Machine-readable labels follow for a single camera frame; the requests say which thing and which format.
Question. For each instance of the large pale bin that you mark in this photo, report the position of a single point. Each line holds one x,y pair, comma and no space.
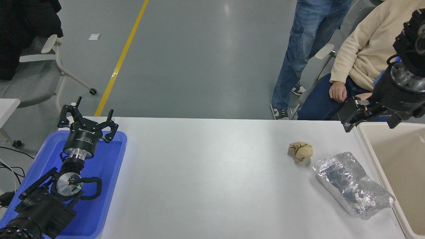
398,159

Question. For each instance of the grey chair with white armrest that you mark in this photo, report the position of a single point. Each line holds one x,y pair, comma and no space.
324,51

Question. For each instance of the crumpled tan paper ball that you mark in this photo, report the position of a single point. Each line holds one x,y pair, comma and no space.
301,151

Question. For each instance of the white side table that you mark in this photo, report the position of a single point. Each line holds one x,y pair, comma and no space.
8,108

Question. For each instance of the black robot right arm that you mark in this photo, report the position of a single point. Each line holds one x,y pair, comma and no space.
410,43

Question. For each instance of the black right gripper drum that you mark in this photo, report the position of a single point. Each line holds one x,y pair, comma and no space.
395,96

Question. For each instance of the seated person's left hand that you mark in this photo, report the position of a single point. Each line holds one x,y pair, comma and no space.
365,96

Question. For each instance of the seated person's right hand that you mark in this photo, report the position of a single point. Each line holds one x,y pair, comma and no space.
338,92

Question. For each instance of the seated person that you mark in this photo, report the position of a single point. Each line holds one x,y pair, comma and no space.
368,43

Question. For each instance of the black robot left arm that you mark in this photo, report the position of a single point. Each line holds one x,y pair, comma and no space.
40,209

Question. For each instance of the white paper scrap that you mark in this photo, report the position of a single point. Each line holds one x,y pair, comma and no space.
94,36

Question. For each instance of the black jacket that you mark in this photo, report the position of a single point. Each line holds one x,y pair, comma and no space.
20,30

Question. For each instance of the standing person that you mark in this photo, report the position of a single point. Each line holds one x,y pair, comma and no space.
305,39

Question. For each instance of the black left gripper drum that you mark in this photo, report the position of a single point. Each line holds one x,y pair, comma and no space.
81,139

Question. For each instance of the grey office chair white frame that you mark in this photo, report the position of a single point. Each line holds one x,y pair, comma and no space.
33,83

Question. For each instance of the blue plastic tray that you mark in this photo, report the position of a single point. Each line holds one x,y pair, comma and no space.
106,179

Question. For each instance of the small black object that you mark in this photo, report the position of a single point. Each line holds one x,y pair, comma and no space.
6,198

